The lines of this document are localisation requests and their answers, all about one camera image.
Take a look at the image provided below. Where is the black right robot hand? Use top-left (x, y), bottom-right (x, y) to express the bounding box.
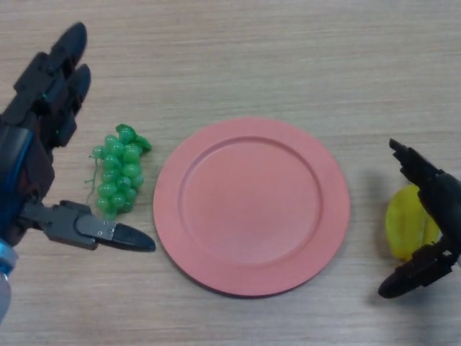
top-left (377, 138), bottom-right (461, 299)

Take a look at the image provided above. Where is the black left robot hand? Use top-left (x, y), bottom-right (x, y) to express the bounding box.
top-left (0, 22), bottom-right (157, 253)

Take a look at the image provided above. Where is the pink round plate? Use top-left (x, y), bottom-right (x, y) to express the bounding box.
top-left (153, 117), bottom-right (351, 298)

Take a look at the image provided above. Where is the green grape bunch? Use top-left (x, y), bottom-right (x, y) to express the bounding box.
top-left (84, 123), bottom-right (152, 221)

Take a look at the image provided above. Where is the yellow starfruit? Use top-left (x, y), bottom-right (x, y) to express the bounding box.
top-left (384, 183), bottom-right (443, 263)

